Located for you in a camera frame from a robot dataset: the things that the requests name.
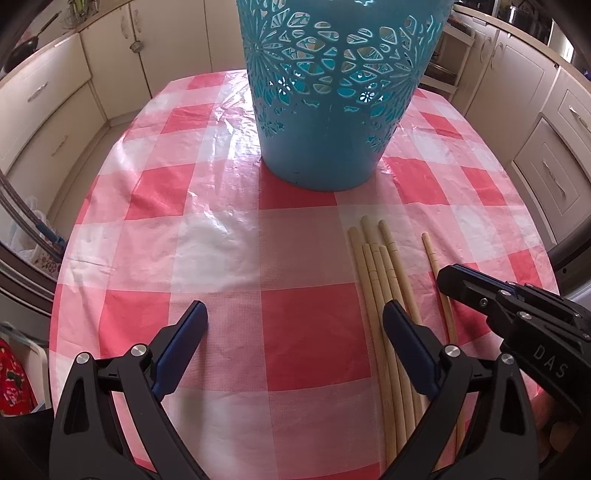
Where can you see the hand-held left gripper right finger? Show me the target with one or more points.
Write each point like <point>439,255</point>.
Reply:
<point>408,350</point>

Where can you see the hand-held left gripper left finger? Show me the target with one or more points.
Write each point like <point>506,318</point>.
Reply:
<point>182,350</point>

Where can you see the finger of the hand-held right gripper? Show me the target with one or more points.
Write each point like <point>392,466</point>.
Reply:
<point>466,293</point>
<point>485,279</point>

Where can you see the pale wooden chopstick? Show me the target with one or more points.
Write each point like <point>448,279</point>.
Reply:
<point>431,258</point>
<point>376,300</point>
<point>392,249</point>
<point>369,230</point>
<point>387,272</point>
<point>364,295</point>

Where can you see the blue perforated plastic basket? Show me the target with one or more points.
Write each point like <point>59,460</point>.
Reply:
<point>323,152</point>

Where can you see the person's right hand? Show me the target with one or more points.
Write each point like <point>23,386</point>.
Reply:
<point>561,434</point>

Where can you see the pink checkered plastic tablecloth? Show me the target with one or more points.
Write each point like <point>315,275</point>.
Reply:
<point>231,254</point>

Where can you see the cream cabinet with panelled drawers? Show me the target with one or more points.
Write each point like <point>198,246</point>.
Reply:
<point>531,115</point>

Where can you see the red floral cloth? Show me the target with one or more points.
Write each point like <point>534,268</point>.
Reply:
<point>14,383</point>

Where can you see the mop with blue clip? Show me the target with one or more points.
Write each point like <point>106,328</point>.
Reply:
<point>51,235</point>

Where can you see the person's dark clothing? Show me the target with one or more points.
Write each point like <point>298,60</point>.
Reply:
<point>23,447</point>

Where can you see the white plastic bag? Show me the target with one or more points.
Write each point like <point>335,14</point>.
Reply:
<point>27,217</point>

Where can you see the white storage trolley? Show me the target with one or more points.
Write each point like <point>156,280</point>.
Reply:
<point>461,39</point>

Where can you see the cream cabinet with wide drawers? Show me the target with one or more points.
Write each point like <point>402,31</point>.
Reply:
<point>46,106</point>

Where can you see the cream sink cabinet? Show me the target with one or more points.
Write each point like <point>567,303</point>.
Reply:
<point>184,41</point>

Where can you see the black frying pan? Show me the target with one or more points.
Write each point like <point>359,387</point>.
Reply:
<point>23,48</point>

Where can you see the dark sliding door frame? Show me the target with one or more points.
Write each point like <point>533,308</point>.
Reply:
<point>18,277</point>

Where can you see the wall utensil rack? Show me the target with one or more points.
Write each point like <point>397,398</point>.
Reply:
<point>78,7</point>

